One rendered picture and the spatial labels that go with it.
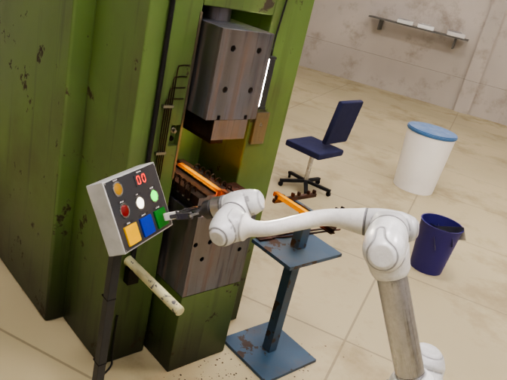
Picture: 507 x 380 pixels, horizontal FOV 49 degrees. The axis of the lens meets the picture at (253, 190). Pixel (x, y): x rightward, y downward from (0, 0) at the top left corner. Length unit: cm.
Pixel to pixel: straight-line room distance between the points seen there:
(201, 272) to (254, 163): 64
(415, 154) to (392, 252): 483
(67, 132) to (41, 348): 113
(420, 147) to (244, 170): 382
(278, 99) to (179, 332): 129
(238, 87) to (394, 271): 114
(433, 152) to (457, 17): 675
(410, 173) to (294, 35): 399
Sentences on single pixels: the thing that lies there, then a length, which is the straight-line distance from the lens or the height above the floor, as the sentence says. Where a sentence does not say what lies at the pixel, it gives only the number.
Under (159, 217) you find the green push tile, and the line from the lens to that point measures 231.
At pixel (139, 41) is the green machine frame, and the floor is 165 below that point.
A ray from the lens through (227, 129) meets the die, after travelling 256.
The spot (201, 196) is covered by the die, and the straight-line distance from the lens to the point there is 265.
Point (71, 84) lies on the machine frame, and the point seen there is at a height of 134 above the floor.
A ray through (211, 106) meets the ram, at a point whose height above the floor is 143.
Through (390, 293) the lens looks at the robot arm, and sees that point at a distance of 188.
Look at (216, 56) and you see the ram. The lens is 240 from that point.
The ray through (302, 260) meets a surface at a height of 71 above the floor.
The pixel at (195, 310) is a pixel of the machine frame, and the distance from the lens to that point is 293.
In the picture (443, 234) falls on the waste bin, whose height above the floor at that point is 40.
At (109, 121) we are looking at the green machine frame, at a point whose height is 125.
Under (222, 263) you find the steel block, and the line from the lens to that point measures 286.
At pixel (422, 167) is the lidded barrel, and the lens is 658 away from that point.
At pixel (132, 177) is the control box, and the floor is 118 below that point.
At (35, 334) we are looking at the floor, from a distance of 327.
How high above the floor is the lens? 204
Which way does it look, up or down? 22 degrees down
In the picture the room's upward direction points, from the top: 13 degrees clockwise
